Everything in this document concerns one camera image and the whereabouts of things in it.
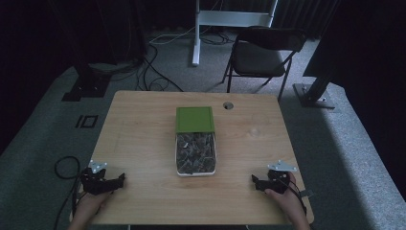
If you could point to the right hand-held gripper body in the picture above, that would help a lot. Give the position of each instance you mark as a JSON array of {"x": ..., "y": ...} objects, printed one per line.
[{"x": 279, "y": 180}]

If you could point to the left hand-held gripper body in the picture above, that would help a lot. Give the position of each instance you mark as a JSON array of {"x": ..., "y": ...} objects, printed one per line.
[{"x": 94, "y": 183}]

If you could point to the white drawer tray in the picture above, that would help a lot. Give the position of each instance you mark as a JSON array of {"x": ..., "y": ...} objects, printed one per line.
[{"x": 195, "y": 173}]

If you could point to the green box sleeve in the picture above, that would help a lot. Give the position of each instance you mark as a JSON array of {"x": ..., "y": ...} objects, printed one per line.
[{"x": 194, "y": 119}]

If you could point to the person's left hand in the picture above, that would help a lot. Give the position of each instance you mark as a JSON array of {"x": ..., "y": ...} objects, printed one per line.
[{"x": 92, "y": 204}]

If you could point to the person's right hand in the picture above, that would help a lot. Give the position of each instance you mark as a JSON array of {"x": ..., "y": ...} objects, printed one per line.
[{"x": 287, "y": 201}]

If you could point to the pile of dark packets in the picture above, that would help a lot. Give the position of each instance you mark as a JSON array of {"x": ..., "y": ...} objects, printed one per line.
[{"x": 195, "y": 151}]

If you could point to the grey metal stand foot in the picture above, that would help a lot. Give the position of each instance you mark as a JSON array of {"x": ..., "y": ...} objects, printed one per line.
[{"x": 314, "y": 96}]

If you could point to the black stand base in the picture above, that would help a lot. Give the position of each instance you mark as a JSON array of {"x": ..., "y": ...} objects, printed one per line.
[{"x": 87, "y": 84}]

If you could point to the black folding chair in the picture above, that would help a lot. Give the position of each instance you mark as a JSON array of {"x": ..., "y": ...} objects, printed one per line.
[{"x": 258, "y": 57}]

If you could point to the white metal stand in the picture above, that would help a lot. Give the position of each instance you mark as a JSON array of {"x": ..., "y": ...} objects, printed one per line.
[{"x": 196, "y": 38}]

